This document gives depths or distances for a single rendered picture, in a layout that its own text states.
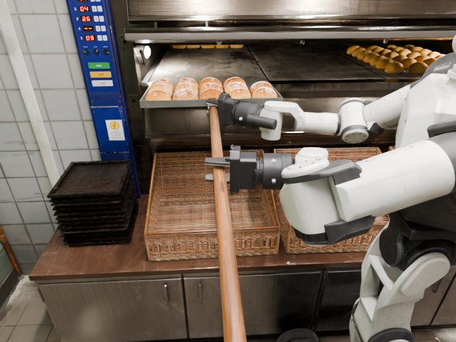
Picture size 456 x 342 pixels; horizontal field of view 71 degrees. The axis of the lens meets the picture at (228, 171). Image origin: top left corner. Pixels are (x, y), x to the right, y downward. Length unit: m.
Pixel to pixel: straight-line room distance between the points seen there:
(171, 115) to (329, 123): 0.81
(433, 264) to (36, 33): 1.62
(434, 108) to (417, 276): 0.44
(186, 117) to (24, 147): 0.82
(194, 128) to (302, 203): 1.14
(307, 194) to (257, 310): 1.15
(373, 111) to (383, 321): 0.62
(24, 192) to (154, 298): 0.94
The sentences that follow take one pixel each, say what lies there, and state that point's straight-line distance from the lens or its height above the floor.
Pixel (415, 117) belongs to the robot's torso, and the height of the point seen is 1.36.
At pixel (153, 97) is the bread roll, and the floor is 1.21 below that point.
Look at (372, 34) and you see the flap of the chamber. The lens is 1.50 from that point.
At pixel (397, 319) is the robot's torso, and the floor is 0.73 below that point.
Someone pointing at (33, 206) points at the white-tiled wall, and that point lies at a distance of 2.07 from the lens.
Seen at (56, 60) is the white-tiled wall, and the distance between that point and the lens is 1.65.
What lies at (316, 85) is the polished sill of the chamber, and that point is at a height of 1.17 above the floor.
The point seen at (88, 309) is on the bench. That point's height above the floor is 0.35.
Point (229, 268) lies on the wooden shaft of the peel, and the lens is 0.54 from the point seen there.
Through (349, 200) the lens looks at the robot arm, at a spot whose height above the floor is 1.31.
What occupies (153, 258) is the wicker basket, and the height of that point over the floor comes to 0.60.
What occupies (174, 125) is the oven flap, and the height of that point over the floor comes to 0.99.
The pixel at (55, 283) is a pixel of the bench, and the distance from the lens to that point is 1.57.
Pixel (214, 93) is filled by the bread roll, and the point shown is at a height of 1.22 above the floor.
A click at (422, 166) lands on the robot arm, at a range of 0.54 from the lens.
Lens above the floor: 1.58
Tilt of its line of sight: 30 degrees down
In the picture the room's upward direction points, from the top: straight up
